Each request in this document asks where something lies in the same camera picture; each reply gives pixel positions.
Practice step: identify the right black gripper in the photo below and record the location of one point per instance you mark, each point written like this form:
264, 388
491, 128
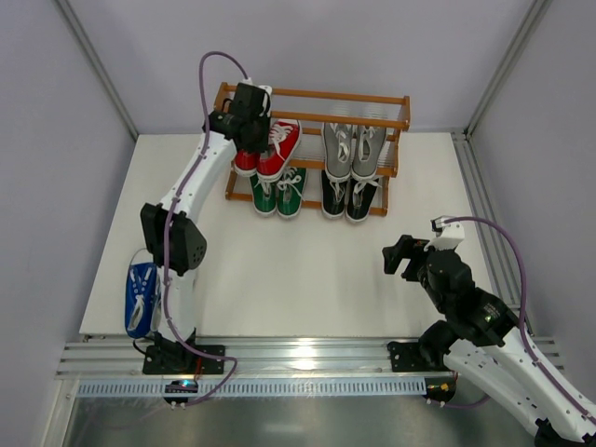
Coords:
409, 257

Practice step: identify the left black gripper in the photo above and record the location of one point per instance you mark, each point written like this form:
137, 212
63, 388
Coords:
256, 135

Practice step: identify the red sneaker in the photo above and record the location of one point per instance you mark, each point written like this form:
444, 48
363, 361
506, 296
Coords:
246, 163
283, 139

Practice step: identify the green sneaker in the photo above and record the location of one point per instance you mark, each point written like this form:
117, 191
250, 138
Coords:
264, 196
290, 192

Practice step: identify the black sneaker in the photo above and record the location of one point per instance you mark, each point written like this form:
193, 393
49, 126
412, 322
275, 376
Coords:
332, 197
361, 198

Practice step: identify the grey sneaker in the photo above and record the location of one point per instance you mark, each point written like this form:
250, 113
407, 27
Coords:
370, 142
337, 142

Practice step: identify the blue sneaker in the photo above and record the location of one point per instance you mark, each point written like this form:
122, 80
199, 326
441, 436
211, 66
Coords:
156, 306
140, 280

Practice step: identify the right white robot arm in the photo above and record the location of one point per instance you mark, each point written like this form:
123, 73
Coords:
480, 337

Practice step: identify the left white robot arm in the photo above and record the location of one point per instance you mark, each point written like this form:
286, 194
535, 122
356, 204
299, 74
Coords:
170, 227

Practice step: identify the wooden shoe shelf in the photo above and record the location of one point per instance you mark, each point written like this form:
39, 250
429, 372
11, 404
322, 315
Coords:
313, 108

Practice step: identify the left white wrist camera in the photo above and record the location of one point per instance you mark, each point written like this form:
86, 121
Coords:
259, 98

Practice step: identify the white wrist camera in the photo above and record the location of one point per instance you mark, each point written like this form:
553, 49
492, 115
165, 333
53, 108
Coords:
259, 98
449, 233

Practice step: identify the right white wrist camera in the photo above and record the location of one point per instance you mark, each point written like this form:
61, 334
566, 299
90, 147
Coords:
449, 233

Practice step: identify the aluminium right side rail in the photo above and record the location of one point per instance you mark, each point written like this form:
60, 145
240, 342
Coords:
498, 255

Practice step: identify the aluminium rail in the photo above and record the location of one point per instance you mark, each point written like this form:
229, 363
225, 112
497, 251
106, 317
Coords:
111, 356
498, 255

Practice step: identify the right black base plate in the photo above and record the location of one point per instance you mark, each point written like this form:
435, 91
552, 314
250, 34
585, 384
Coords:
405, 357

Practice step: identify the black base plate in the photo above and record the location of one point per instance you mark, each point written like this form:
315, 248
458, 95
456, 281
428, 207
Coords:
163, 360
405, 357

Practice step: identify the left aluminium corner post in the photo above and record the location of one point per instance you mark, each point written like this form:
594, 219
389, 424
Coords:
79, 33

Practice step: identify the aluminium corner post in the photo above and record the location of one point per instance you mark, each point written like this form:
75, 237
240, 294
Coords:
518, 43
79, 33

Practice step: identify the aluminium front rail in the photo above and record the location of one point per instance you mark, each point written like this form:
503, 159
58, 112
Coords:
111, 356

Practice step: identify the slotted grey cable duct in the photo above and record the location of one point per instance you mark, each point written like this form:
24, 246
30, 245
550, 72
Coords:
243, 387

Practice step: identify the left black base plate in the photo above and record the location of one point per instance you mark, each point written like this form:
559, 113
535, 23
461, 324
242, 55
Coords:
163, 360

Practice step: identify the right aluminium corner post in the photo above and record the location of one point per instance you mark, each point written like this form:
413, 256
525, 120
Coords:
518, 43

